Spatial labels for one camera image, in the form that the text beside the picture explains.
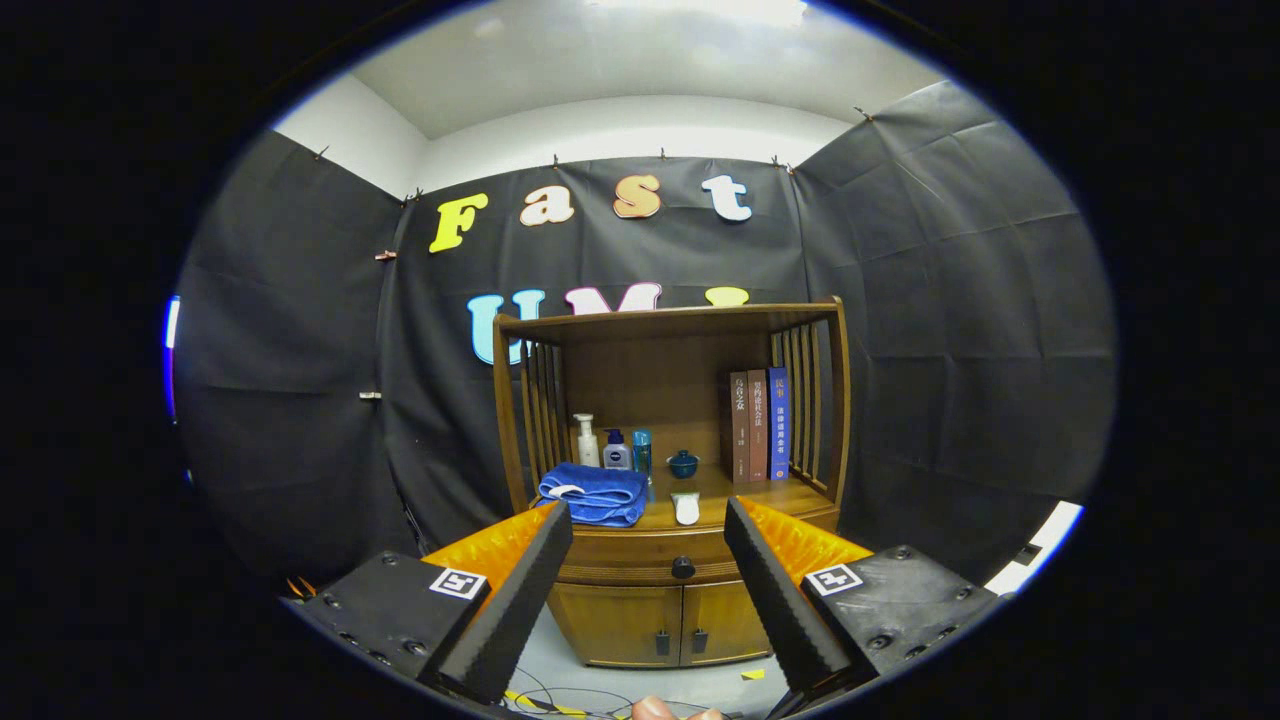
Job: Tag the blue translucent bottle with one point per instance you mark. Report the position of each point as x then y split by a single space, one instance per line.
642 452

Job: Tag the white bottle blue cap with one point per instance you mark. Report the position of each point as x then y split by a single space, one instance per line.
617 457

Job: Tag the wooden cabinet door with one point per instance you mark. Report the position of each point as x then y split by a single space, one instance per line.
725 625
610 625

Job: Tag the blue folded towel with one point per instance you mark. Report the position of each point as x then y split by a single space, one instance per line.
600 500

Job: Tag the monitor screen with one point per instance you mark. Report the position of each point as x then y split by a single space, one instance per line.
172 325

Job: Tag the blue book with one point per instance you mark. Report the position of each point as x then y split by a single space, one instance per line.
779 420

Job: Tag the white pump bottle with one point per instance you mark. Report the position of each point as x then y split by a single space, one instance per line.
587 450

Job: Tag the blue lidded teacup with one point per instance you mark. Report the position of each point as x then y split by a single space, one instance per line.
683 465

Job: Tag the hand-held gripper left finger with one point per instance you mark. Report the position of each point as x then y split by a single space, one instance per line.
520 600

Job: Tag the white facial cleanser tube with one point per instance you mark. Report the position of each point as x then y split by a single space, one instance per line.
686 510

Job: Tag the light brown book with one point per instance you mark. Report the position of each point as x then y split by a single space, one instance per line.
759 430

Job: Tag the dark brown book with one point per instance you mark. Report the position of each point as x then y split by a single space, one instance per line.
740 430

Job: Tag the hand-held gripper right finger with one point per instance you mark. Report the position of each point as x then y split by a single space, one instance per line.
775 600

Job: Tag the black backdrop cloth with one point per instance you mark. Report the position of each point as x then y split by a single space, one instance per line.
300 350

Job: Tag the wooden cabinet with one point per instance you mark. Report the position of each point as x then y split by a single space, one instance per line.
640 380

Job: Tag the wooden countertop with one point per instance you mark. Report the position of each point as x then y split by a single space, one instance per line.
715 505

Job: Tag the wooden drawer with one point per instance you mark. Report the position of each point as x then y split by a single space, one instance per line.
640 560

